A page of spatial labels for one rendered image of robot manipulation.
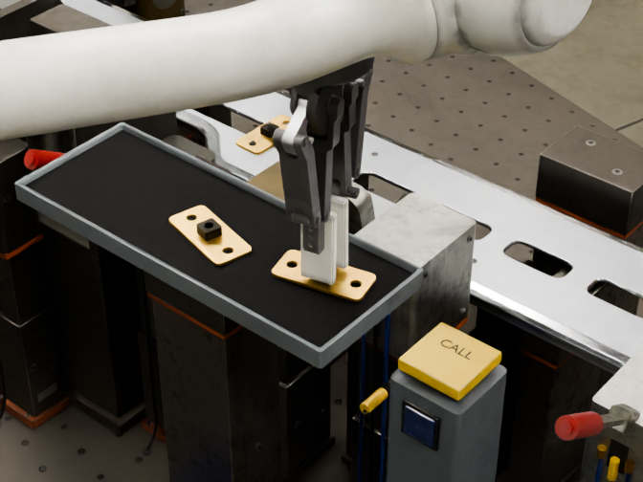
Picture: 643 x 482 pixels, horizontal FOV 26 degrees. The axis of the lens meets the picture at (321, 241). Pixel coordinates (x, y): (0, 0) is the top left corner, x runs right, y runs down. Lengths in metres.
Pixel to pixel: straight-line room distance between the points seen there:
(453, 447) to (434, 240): 0.26
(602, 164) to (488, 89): 0.79
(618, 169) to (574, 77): 2.24
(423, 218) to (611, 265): 0.24
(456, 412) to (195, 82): 0.40
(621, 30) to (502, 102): 1.78
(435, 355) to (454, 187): 0.49
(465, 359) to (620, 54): 2.89
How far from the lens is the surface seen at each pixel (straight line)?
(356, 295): 1.15
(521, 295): 1.43
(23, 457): 1.70
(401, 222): 1.33
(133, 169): 1.32
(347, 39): 0.82
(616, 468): 1.26
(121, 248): 1.22
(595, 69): 3.86
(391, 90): 2.33
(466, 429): 1.11
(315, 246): 1.13
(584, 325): 1.40
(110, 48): 0.83
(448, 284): 1.34
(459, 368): 1.10
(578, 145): 1.61
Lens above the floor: 1.90
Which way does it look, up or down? 37 degrees down
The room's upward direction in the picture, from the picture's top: straight up
